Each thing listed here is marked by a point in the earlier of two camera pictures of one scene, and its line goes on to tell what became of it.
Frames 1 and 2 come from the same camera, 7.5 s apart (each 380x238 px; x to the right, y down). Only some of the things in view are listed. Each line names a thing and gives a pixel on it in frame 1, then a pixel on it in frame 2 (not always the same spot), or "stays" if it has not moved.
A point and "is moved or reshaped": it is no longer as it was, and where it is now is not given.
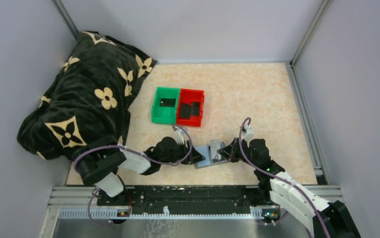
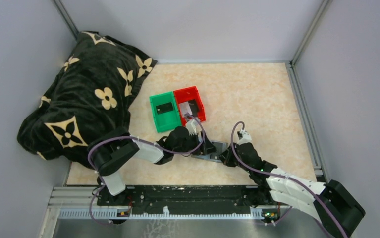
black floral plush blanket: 89,98 stays
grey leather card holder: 205,150 is moved or reshaped
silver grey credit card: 215,146 is moved or reshaped
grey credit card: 167,102 to 164,108
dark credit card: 195,108 stays
